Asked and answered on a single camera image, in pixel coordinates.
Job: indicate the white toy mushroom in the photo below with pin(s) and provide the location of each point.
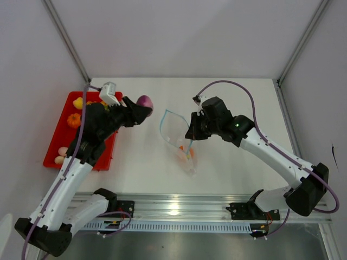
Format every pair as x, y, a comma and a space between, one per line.
59, 160

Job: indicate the pink toy egg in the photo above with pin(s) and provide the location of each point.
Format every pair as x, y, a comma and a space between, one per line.
63, 151

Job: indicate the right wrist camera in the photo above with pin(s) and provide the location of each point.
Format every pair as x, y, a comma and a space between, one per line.
199, 100

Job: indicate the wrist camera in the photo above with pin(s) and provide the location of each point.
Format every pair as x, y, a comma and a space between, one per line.
199, 100
107, 94

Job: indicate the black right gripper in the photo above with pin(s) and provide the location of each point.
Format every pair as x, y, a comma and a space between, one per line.
193, 132

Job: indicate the orange toy pumpkin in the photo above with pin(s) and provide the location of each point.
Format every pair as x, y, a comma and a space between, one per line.
74, 121

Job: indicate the orange toy fruit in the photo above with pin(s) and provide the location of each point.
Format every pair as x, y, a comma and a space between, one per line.
184, 156

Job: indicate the clear zip top bag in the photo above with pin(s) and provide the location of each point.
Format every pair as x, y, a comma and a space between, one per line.
173, 128

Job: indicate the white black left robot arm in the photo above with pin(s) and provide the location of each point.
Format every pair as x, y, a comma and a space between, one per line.
50, 228

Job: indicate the left aluminium frame post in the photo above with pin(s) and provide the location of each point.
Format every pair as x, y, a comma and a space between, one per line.
64, 35

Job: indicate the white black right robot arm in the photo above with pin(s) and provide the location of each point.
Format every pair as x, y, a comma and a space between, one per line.
306, 182

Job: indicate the aluminium frame post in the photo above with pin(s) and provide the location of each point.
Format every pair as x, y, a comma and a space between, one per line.
64, 35
304, 39

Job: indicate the red plastic tray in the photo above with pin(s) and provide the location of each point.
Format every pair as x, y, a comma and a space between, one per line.
64, 135

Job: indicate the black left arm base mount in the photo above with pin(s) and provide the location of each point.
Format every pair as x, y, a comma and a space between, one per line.
121, 207

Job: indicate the yellow toy pepper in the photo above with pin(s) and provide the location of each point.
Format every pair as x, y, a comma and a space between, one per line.
78, 103

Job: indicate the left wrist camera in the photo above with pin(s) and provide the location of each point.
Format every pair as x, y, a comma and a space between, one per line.
107, 94

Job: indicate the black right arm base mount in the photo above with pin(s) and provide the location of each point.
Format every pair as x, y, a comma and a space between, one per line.
249, 211

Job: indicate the aluminium table edge rail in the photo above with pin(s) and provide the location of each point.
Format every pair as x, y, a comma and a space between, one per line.
189, 208

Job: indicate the right aluminium frame post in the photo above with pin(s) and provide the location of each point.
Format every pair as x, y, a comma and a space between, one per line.
304, 39

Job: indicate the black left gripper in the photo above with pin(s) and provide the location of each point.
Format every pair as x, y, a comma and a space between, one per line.
136, 115

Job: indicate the purple toy onion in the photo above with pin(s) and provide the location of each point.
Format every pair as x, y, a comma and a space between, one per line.
145, 101

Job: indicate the white slotted cable duct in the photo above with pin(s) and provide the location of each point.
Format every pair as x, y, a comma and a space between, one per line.
161, 226

